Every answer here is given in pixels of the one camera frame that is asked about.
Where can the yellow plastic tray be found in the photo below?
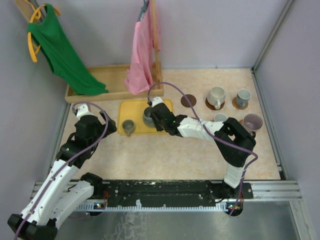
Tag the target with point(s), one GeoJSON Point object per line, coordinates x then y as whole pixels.
{"type": "Point", "coordinates": [133, 110]}

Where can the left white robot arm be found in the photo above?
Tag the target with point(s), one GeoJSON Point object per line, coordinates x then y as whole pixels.
{"type": "Point", "coordinates": [43, 216]}

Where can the aluminium frame rail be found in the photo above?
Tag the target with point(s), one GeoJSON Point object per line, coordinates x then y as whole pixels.
{"type": "Point", "coordinates": [278, 190]}

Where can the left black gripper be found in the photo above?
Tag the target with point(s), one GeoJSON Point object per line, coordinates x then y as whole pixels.
{"type": "Point", "coordinates": [111, 127]}

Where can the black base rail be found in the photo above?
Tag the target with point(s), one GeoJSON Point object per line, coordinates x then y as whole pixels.
{"type": "Point", "coordinates": [169, 193]}

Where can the dark teal mug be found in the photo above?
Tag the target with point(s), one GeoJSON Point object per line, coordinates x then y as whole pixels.
{"type": "Point", "coordinates": [146, 117]}

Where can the large white mug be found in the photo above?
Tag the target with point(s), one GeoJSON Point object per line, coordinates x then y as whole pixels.
{"type": "Point", "coordinates": [216, 93]}

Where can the yellow clothes hanger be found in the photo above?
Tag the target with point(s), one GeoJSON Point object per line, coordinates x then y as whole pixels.
{"type": "Point", "coordinates": [36, 20]}

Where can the small green grey mug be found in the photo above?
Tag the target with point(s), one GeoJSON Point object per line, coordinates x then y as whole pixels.
{"type": "Point", "coordinates": [128, 127]}

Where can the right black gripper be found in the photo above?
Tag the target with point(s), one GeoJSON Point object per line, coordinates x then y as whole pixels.
{"type": "Point", "coordinates": [158, 128]}

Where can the pink lettered mug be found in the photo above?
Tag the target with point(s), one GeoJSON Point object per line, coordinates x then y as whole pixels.
{"type": "Point", "coordinates": [220, 117]}

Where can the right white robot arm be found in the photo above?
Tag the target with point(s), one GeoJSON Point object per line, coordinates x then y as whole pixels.
{"type": "Point", "coordinates": [234, 142]}

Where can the pink shirt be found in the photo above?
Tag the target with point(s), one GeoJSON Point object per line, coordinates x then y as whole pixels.
{"type": "Point", "coordinates": [139, 76]}

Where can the green shirt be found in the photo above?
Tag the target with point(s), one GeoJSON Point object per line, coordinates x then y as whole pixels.
{"type": "Point", "coordinates": [62, 58]}

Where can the grey blue mug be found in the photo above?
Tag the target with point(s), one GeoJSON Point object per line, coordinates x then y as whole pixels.
{"type": "Point", "coordinates": [243, 96]}

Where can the purple glass cup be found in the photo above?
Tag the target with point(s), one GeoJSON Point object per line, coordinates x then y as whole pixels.
{"type": "Point", "coordinates": [252, 122]}

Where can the wooden tray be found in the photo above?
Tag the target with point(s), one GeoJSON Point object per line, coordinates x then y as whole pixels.
{"type": "Point", "coordinates": [113, 76]}

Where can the dark walnut coaster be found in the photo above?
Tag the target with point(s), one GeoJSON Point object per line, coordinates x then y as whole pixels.
{"type": "Point", "coordinates": [188, 100]}

